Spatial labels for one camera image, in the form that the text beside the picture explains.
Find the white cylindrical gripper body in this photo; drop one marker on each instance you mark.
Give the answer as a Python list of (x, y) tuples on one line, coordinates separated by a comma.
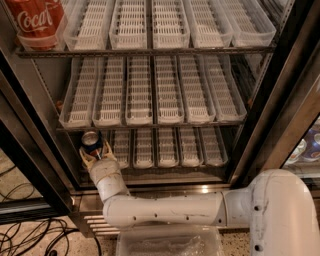
[(101, 167)]

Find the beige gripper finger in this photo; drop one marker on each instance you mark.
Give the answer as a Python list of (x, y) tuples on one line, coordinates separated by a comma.
[(107, 151), (87, 159)]

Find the blue Pepsi can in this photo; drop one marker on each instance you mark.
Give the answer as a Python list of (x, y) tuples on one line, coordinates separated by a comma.
[(92, 143)]

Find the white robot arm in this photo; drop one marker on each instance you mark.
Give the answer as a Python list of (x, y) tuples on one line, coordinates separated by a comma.
[(276, 206)]

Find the left glass fridge door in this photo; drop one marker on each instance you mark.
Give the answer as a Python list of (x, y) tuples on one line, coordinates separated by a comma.
[(21, 148)]

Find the glass fridge door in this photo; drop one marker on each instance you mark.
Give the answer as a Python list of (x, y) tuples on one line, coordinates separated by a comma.
[(287, 101), (21, 148)]

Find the stainless steel fridge cabinet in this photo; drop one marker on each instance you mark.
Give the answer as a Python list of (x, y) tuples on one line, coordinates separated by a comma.
[(43, 78)]

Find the red Coca-Cola can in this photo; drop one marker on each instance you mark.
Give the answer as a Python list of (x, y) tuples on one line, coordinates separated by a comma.
[(35, 20)]

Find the right glass fridge door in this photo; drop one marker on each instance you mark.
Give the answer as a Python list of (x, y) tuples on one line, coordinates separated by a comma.
[(287, 101)]

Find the white green can behind door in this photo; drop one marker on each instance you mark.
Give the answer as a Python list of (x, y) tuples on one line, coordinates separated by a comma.
[(300, 148)]

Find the blue can behind door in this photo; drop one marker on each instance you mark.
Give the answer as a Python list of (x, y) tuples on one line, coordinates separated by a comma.
[(312, 151)]

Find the clear plastic container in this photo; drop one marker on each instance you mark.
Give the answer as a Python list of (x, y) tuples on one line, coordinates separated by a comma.
[(170, 240)]

